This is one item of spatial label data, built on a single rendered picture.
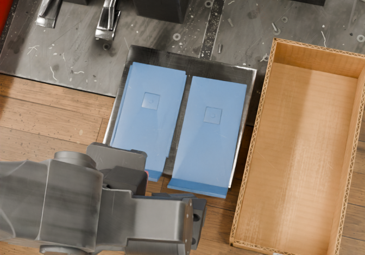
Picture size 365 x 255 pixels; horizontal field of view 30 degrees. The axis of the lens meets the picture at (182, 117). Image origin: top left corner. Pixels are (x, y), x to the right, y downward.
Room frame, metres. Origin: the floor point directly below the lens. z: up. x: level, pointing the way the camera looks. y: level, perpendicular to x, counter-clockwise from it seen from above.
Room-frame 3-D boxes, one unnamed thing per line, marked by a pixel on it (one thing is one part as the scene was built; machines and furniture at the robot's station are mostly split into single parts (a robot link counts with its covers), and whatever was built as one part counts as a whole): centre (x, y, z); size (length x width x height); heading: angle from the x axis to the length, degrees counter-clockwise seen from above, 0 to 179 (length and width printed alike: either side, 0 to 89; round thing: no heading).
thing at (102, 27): (0.40, 0.06, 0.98); 0.07 x 0.02 x 0.01; 155
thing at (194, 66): (0.28, 0.00, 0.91); 0.17 x 0.16 x 0.02; 65
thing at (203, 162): (0.24, -0.03, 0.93); 0.15 x 0.07 x 0.03; 158
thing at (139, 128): (0.27, 0.05, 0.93); 0.15 x 0.07 x 0.03; 157
